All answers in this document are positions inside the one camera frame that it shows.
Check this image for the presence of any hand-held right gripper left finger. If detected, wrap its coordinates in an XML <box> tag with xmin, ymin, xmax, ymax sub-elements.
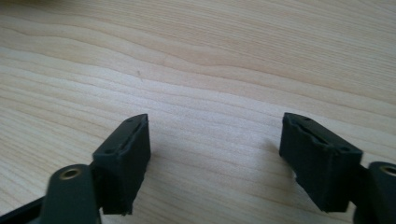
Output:
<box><xmin>91</xmin><ymin>113</ymin><xmax>152</xmax><ymax>217</ymax></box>

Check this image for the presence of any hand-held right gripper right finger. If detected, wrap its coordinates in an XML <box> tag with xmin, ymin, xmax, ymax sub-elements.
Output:
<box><xmin>278</xmin><ymin>112</ymin><xmax>364</xmax><ymax>214</ymax></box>

